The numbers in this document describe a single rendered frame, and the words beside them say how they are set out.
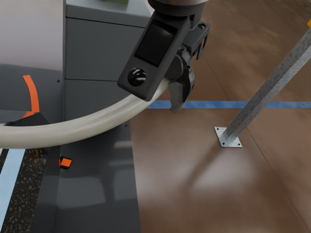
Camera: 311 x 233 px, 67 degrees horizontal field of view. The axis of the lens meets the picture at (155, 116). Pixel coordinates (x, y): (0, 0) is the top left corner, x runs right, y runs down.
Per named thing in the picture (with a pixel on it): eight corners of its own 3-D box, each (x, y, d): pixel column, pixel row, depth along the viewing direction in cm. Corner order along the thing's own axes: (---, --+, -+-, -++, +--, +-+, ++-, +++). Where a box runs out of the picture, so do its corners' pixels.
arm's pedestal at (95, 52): (55, 80, 186) (52, -40, 125) (118, 82, 205) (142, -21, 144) (56, 131, 156) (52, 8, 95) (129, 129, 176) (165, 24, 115)
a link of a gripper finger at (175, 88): (201, 100, 45) (200, 59, 38) (186, 122, 42) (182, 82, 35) (186, 95, 46) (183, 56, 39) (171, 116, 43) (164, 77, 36)
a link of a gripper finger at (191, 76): (196, 99, 38) (194, 53, 32) (191, 106, 38) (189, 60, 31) (171, 91, 41) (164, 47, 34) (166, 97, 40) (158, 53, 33)
